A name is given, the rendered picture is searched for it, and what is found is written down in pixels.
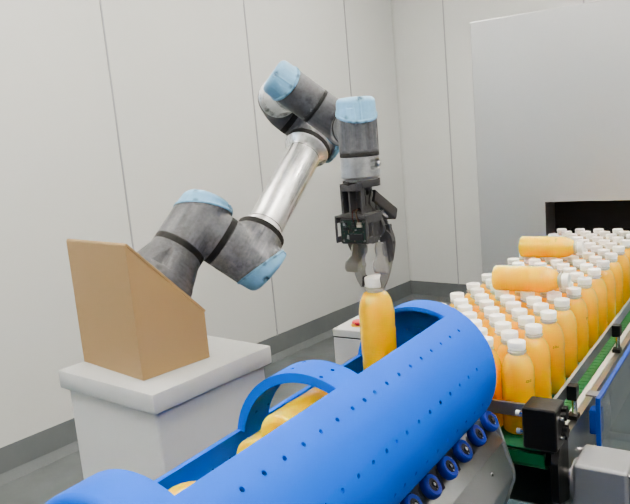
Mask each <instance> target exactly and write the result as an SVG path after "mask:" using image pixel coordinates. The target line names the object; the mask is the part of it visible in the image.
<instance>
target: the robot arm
mask: <svg viewBox="0 0 630 504"><path fill-rule="evenodd" d="M258 103H259V106H260V108H261V110H262V112H263V114H264V115H265V117H266V118H267V119H268V120H269V122H270V123H271V124H272V125H273V126H274V127H276V128H277V129H278V130H280V131H281V132H282V133H284V134H285V135H286V136H287V137H286V139H285V148H286V152H285V153H284V155H283V157H282V159H281V160H280V162H279V164H278V166H277V168H276V169H275V171H274V173H273V175H272V176H271V178H270V180H269V182H268V183H267V185H266V187H265V189H264V190H263V192H262V194H261V196H260V197H259V199H258V201H257V203H256V204H255V206H254V208H253V210H252V211H251V213H250V215H246V216H243V217H241V218H240V219H239V221H238V220H236V219H235V218H233V217H232V215H233V208H232V206H231V205H229V203H228V202H227V201H226V200H224V199H223V198H221V197H220V196H218V195H216V194H213V193H211V192H208V191H205V190H199V189H191V190H188V191H186V192H184V193H183V194H182V196H181V197H180V198H179V200H178V201H177V202H176V203H175V204H174V205H173V209H172V210H171V212H170V213H169V215H168V216H167V218H166V219H165V221H164V222H163V224H162V225H161V227H160V228H159V230H158V231H157V233H156V234H155V236H154V238H153V239H152V240H151V241H150V242H149V243H148V244H147V245H145V246H144V247H143V248H142V249H140V250H139V251H138V252H137V253H139V254H140V255H141V256H142V257H143V258H144V259H146V260H147V261H148V262H149V263H150V264H152V265H153V266H154V267H155V268H156V269H158V270H159V271H160V272H161V273H162V274H164V275H165V276H166V277H167V278H168V279H169V280H171V281H172V282H173V283H174V284H175V285H177V286H178V287H179V288H180V289H181V290H183V291H184V292H185V293H186V294H187V295H189V296H190V297H191V296H192V293H193V287H194V284H195V280H196V276H197V272H198V269H199V267H200V266H201V264H202V262H203V261H205V262H206V263H208V264H209V265H211V266H212V267H214V268H215V269H217V270H219V271H220V272H222V273H223V274H225V275H226V276H228V277H229V278H231V279H232V280H234V281H236V282H237V284H240V285H242V286H244V287H246V288H247V289H249V290H252V291H255V290H258V289H259V288H261V287H262V286H263V285H264V284H265V283H266V282H267V281H268V280H269V279H270V278H271V277H272V276H273V275H274V273H275V272H276V271H277V270H278V268H279V267H280V266H281V264H282V263H283V261H284V260H285V258H286V252H284V250H283V249H282V250H281V248H282V246H283V244H284V236H283V234H282V232H283V230H284V228H285V226H286V224H287V222H288V220H289V219H290V217H291V215H292V213H293V211H294V209H295V207H296V205H297V203H298V201H299V200H300V198H301V196H302V194H303V192H304V190H305V188H306V186H307V184H308V182H309V181H310V179H311V177H312V175H313V173H314V171H315V169H316V167H319V166H322V165H324V164H325V163H330V162H331V161H332V160H333V159H334V158H335V157H336V156H337V154H338V153H339V155H340V170H341V178H342V179H344V181H343V184H340V197H341V209H342V214H340V215H336V216H334V218H335V230H336V242H337V243H340V242H342V243H343V244H348V246H349V249H350V251H351V255H350V257H349V258H348V259H347V261H346V262H345V270H346V271H347V272H354V273H355V276H356V279H357V281H358V283H359V285H360V286H361V287H364V285H365V282H364V278H365V277H366V276H367V275H366V271H365V269H366V261H365V256H366V254H367V252H368V246H367V245H366V244H374V243H375V254H376V257H375V259H374V261H373V270H374V272H375V273H380V274H381V275H380V283H381V288H385V287H386V285H387V282H388V280H389V277H390V273H391V269H392V264H393V260H394V254H395V247H396V240H395V235H394V232H393V230H392V224H389V223H388V220H387V219H396V217H397V208H396V207H395V206H394V205H393V204H392V203H390V202H389V201H388V200H387V199H386V198H384V197H383V196H382V195H381V194H380V193H379V192H377V191H376V190H372V187H374V186H379V185H381V184H380V178H378V177H379V176H380V175H381V173H380V165H381V161H380V159H379V141H378V126H377V117H378V113H377V111H376V104H375V99H374V98H373V97H372V96H355V97H346V98H340V99H338V98H336V97H335V96H334V95H332V94H331V93H330V92H328V91H327V90H326V89H324V88H323V87H322V86H320V85H319V84H317V83H316V82H315V81H313V80H312V79H311V78H309V77H308V76H307V75H305V74H304V73H303V72H301V71H300V70H299V68H298V67H296V66H293V65H292V64H290V63H289V62H287V61H284V60H283V61H280V62H279V63H278V65H277V66H276V67H275V69H274V70H273V72H272V73H271V75H270V76H269V78H268V79H267V81H266V82H264V83H263V85H262V86H261V88H260V89H259V92H258ZM337 223H340V226H341V236H339V237H338V226H337ZM380 236H381V237H380ZM379 240H380V242H379Z"/></svg>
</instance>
